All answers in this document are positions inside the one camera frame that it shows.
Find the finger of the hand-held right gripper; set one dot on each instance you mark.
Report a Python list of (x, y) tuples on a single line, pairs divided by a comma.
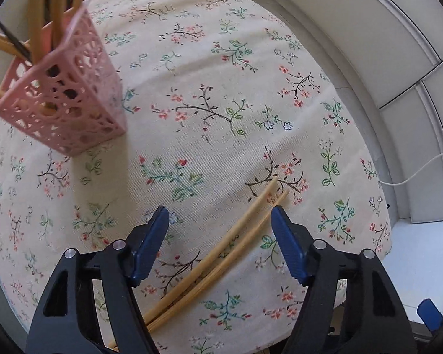
[(431, 314)]

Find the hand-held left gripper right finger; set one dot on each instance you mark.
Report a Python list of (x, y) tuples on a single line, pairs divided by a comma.
[(289, 245)]

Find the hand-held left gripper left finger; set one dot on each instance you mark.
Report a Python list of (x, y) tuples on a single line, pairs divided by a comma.
[(149, 247)]

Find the pink perforated plastic basket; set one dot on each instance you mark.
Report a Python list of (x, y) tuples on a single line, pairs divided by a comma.
[(77, 92)]

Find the black chopstick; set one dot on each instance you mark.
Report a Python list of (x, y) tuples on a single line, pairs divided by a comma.
[(14, 40)]

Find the floral tablecloth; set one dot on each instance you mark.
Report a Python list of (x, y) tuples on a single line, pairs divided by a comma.
[(214, 81)]

